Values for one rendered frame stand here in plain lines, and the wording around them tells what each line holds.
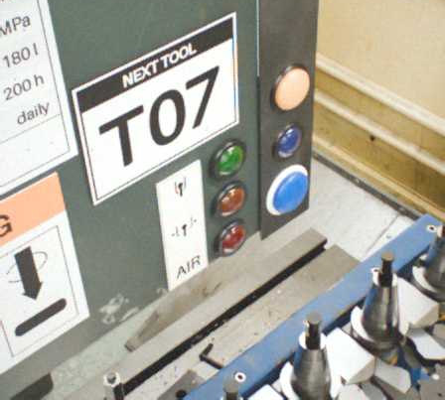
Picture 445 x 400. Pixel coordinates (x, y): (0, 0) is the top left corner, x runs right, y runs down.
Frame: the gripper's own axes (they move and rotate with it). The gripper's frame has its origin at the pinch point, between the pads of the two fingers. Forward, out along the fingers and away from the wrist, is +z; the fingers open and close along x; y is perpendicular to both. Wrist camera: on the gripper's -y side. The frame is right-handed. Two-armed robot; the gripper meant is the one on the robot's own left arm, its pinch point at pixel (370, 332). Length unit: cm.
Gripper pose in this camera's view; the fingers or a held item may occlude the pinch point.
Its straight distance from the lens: 96.3
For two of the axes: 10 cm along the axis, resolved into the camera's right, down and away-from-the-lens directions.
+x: 7.5, -4.4, 5.0
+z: -6.6, -4.8, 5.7
